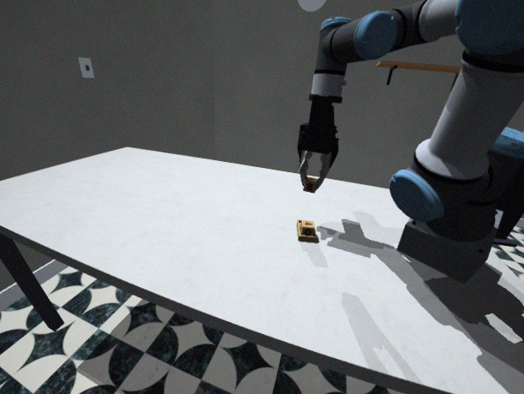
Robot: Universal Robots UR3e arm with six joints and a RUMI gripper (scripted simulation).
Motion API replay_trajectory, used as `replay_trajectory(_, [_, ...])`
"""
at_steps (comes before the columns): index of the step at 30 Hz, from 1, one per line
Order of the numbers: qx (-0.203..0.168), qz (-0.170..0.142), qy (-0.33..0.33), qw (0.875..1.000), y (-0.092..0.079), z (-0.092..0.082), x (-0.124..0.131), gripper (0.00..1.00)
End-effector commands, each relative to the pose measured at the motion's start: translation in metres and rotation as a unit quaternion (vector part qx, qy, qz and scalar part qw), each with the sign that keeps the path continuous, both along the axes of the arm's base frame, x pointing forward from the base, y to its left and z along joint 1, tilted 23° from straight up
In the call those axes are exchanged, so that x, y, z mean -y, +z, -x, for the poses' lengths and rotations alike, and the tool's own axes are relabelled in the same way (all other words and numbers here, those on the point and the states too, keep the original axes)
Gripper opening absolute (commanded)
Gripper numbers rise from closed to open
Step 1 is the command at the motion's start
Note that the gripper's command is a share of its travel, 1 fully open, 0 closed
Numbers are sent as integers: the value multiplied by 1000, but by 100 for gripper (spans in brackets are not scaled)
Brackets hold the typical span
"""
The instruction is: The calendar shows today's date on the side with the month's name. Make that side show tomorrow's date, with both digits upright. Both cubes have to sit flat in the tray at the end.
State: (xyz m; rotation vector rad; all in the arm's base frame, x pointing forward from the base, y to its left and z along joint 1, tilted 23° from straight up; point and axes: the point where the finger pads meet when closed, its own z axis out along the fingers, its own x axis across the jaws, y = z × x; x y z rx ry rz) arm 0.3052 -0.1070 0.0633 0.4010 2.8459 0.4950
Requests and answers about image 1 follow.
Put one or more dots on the tan wooden tray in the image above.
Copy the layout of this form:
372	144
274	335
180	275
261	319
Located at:
302	238

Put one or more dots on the tan cube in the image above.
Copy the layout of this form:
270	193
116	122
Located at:
307	228
310	184

